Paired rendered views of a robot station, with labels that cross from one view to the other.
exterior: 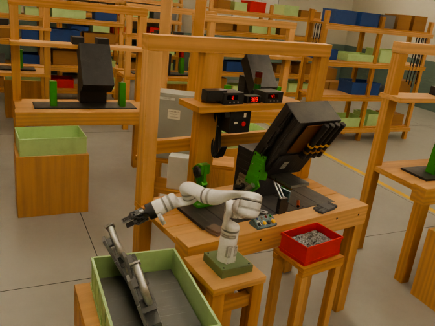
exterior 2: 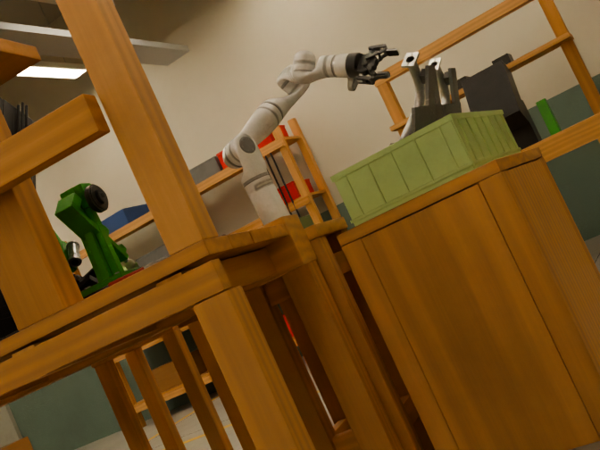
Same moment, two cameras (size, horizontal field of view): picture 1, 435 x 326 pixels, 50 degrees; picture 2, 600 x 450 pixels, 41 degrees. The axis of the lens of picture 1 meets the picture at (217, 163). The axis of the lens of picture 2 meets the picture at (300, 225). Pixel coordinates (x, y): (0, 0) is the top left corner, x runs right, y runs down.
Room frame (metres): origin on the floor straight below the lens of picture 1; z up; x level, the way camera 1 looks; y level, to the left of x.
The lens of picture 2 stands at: (3.62, 1.98, 0.71)
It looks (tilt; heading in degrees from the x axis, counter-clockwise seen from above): 4 degrees up; 233
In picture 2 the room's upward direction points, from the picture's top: 25 degrees counter-clockwise
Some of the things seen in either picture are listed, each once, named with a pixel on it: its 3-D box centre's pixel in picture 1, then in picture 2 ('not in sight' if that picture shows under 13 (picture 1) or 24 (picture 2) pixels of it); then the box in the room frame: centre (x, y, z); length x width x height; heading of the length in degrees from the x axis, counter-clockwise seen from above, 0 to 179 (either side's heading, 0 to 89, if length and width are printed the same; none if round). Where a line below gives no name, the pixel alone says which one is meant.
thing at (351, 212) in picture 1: (282, 228); (96, 336); (2.70, -0.46, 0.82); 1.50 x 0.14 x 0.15; 126
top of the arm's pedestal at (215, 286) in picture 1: (223, 270); (289, 245); (2.13, -0.10, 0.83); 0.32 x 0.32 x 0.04; 33
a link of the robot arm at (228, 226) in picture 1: (232, 216); (246, 161); (2.14, -0.10, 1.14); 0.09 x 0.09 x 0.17; 4
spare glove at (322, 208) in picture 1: (323, 207); not in sight; (2.92, -0.75, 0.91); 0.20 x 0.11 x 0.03; 135
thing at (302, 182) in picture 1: (279, 175); not in sight; (2.89, -0.42, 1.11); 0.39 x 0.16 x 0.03; 36
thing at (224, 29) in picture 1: (257, 53); not in sight; (10.99, -0.64, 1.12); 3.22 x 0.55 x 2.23; 117
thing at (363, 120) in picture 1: (362, 77); not in sight; (8.53, -2.43, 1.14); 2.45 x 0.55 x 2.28; 117
